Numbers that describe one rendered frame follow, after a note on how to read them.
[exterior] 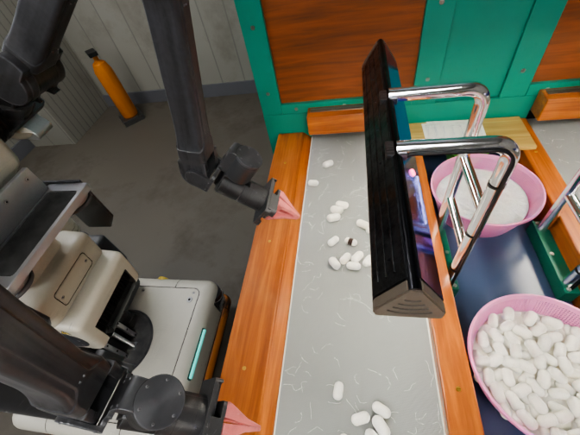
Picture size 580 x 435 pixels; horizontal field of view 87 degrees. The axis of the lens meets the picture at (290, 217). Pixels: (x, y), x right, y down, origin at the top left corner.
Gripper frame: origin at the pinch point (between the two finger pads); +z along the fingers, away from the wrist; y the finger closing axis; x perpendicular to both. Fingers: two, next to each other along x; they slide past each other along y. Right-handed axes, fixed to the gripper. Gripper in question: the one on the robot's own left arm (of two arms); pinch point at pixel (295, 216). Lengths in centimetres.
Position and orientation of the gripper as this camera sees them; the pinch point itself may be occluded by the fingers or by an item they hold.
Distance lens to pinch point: 74.0
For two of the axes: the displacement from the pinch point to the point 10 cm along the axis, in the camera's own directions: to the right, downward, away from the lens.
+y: 1.2, -7.8, 6.2
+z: 8.4, 4.0, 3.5
